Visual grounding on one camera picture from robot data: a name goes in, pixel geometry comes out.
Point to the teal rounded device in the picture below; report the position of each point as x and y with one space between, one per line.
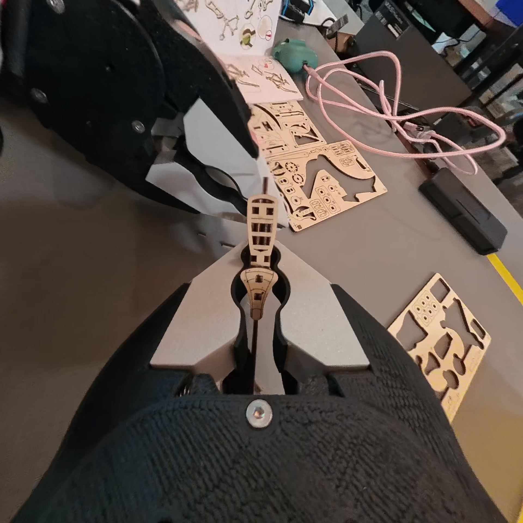
292 55

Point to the yellow tape strip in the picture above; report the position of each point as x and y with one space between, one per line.
506 280

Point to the white instruction booklet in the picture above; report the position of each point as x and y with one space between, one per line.
204 36

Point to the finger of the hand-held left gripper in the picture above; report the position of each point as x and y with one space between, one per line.
171 184
216 126

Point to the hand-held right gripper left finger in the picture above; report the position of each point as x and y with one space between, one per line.
196 327

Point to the wooden parts sheet large cutout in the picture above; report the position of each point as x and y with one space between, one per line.
347 196

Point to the wooden parts sheet with gears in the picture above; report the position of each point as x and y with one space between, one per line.
451 402

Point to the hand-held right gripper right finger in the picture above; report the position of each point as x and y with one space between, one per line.
322 327

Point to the wooden model frame assembly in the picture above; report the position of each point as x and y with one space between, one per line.
257 304

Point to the wooden parts sheet with slots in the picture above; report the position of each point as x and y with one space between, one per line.
314 141

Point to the black power brick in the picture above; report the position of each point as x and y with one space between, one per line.
461 208

